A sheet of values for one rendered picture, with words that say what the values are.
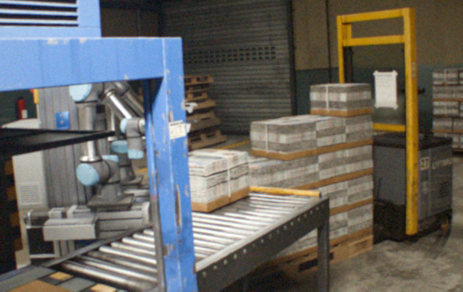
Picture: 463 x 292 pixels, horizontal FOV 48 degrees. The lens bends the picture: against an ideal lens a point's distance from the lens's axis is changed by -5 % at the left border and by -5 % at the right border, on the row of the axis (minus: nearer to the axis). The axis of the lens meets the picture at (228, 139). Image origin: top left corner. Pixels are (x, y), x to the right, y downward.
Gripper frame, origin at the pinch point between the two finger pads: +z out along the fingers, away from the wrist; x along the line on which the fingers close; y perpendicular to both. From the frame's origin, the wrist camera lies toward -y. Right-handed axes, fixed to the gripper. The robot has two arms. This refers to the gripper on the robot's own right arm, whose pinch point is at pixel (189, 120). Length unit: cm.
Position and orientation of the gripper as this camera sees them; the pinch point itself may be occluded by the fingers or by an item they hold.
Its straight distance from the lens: 243.7
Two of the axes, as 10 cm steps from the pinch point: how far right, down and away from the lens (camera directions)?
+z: 9.2, 0.1, -3.9
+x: -3.9, 0.1, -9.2
